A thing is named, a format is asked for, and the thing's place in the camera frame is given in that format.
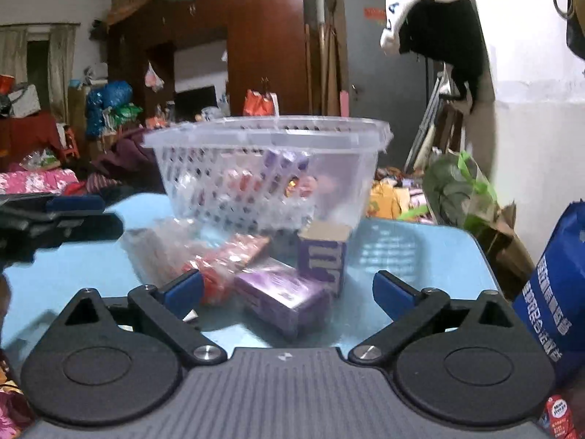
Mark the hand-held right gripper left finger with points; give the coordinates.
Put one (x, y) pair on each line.
(185, 290)

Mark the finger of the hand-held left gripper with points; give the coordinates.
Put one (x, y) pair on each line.
(75, 204)
(82, 229)

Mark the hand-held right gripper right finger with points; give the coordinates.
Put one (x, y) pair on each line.
(393, 292)

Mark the red white tissue packet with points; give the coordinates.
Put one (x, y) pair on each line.
(228, 256)

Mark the small purple brown box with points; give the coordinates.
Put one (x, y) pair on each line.
(320, 260)

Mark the orange red box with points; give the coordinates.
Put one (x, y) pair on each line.
(242, 185)

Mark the white plastic basket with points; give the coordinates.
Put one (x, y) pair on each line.
(342, 183)

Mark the floral bedding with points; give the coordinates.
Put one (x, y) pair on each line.
(36, 182)

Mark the clear plastic packet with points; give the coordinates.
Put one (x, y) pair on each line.
(155, 247)

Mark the maroon clothing pile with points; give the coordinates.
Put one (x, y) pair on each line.
(128, 155)

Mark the yellow clothes pile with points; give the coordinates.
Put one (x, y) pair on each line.
(393, 201)

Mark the shiny blue bag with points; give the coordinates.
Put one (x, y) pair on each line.
(107, 105)

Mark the green plastic bag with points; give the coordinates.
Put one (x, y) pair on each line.
(457, 187)

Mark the brown paper bag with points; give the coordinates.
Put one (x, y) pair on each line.
(507, 247)

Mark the beige curtains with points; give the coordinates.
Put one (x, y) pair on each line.
(59, 68)

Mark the small white plastic bag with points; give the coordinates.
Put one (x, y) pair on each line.
(154, 77)

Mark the black television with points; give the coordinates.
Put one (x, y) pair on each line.
(196, 103)

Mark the blue fabric bag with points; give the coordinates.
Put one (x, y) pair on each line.
(553, 292)

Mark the metal crutches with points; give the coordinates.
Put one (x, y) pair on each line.
(427, 114)

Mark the pink tube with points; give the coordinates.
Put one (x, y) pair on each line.
(345, 104)

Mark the orange plastic bag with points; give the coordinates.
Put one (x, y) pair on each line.
(256, 103)

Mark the red blue packet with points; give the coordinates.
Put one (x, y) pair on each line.
(557, 418)

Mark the grey metal door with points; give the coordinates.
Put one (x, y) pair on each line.
(365, 55)

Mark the brown wooden wardrobe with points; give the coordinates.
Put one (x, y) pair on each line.
(265, 45)

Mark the black hanging garment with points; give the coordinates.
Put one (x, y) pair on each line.
(443, 32)

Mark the brown hanging bag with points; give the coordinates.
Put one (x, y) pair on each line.
(576, 36)

